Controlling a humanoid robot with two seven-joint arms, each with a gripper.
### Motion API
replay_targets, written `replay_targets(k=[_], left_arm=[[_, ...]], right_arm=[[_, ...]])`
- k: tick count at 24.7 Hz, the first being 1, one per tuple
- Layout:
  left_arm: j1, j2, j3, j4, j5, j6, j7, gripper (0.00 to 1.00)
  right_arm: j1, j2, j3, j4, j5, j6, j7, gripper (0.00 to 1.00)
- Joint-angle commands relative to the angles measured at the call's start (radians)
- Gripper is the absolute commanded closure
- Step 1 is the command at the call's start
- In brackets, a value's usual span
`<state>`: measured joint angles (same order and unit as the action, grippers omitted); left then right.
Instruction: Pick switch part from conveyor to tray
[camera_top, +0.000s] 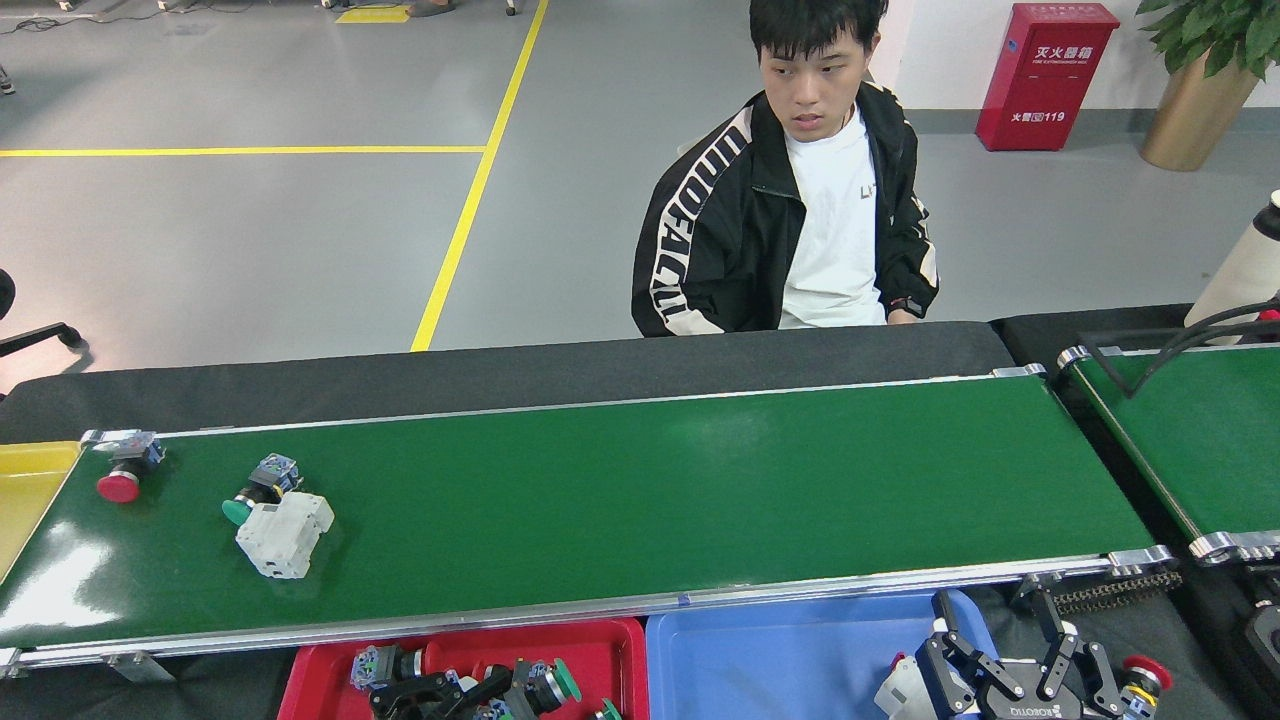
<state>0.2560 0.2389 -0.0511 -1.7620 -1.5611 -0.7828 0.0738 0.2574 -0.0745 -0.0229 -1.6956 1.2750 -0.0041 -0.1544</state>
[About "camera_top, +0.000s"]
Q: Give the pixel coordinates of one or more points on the person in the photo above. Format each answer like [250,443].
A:
[720,250]

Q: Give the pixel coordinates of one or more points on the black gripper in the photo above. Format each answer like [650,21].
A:
[1030,705]

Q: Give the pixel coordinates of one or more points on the long green conveyor belt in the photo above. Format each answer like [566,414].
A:
[650,480]

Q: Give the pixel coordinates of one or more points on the white cylinder with black cap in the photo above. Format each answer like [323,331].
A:
[1248,262]

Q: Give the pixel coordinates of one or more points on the red fire extinguisher cabinet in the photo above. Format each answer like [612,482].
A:
[1045,90]

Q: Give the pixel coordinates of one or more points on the short green conveyor belt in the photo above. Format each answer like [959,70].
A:
[1200,440]

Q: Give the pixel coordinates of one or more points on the yellow floor mat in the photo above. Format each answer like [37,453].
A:
[372,15]

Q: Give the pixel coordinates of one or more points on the green potted plant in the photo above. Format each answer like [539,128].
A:
[1205,25]

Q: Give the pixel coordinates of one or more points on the black conveyor motor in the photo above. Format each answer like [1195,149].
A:
[1268,640]

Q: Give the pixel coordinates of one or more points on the black office chair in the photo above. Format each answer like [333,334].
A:
[40,335]

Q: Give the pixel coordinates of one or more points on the red plastic tray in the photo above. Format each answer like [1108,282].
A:
[610,665]

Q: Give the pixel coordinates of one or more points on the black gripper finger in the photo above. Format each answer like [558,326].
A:
[490,695]
[410,695]

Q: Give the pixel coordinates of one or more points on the black wrist watch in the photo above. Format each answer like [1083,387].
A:
[908,307]

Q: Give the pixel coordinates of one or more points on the yellow plastic tray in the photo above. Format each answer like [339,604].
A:
[20,495]

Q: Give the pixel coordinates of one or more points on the blue plastic tray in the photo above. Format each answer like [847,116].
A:
[780,660]

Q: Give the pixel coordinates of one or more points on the gold plant pot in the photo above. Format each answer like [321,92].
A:
[1195,120]

